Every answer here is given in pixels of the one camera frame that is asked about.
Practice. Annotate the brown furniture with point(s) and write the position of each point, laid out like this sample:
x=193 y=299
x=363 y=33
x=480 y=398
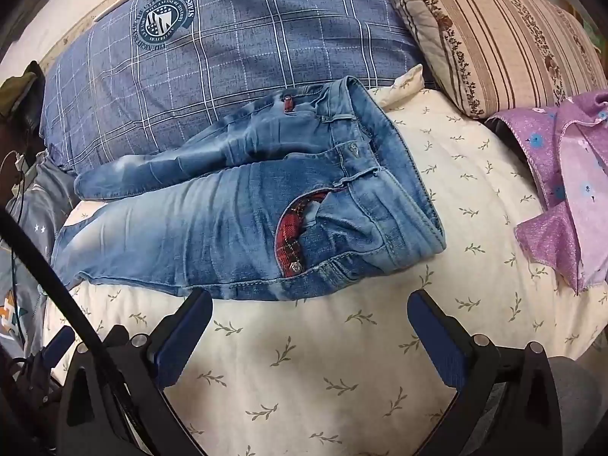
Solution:
x=9 y=140

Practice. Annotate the person's grey clothing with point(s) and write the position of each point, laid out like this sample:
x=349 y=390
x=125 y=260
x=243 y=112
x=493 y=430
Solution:
x=574 y=399

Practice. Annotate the cream leaf-print bed sheet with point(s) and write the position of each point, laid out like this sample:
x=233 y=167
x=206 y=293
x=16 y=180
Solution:
x=308 y=365

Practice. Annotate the purple floral garment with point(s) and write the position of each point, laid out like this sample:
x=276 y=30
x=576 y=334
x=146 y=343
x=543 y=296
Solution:
x=551 y=166

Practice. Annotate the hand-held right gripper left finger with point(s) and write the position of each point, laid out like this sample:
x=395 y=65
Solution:
x=183 y=337

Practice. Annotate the olive green cloth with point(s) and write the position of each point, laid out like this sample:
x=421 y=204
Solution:
x=19 y=92

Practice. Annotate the beige striped floral pillow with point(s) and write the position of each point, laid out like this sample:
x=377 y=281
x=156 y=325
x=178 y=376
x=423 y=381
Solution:
x=498 y=42

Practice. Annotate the blue denim pants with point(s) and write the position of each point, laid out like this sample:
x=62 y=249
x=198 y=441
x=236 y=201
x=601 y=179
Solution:
x=213 y=228

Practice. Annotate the blue plaid pillow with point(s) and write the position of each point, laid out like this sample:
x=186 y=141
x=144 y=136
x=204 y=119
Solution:
x=237 y=33

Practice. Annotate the grey star-print cloth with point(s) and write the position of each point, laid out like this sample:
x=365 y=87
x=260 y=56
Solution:
x=42 y=199

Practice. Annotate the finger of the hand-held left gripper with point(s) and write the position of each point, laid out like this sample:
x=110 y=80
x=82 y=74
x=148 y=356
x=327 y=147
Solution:
x=59 y=344

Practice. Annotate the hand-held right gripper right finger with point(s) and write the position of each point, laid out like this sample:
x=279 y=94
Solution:
x=437 y=342

